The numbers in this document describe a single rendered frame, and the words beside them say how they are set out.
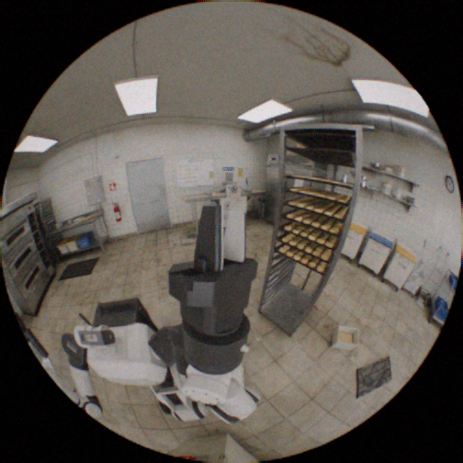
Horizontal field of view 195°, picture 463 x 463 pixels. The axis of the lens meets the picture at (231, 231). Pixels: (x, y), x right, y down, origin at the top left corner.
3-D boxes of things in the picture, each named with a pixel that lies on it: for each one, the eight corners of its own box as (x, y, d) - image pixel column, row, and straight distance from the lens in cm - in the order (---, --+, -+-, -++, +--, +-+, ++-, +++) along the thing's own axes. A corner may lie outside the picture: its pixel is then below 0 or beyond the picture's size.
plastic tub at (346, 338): (351, 335, 210) (358, 329, 199) (350, 350, 200) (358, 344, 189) (332, 331, 197) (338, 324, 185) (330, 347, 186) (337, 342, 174)
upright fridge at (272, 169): (315, 234, 416) (328, 160, 392) (298, 242, 342) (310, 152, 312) (280, 219, 486) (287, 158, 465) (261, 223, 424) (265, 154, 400)
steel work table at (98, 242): (58, 265, 509) (45, 232, 490) (68, 252, 557) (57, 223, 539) (106, 254, 394) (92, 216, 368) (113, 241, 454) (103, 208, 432)
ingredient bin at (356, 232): (330, 254, 337) (341, 221, 310) (339, 245, 394) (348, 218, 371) (351, 265, 330) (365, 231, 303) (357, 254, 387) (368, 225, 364)
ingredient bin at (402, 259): (378, 282, 334) (397, 247, 307) (382, 269, 391) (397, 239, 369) (397, 295, 344) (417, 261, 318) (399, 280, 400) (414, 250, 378)
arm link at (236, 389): (220, 375, 23) (242, 404, 35) (231, 335, 28) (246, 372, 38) (181, 370, 26) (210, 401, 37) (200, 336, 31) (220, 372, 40)
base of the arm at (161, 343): (179, 356, 60) (165, 331, 60) (208, 344, 55) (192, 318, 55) (159, 369, 48) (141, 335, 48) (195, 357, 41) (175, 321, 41)
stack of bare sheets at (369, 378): (356, 399, 200) (357, 398, 198) (356, 369, 200) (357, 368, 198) (389, 380, 243) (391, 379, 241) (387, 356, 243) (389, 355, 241)
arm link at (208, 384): (241, 383, 18) (231, 408, 29) (247, 326, 25) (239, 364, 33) (147, 354, 21) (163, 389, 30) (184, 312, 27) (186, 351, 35)
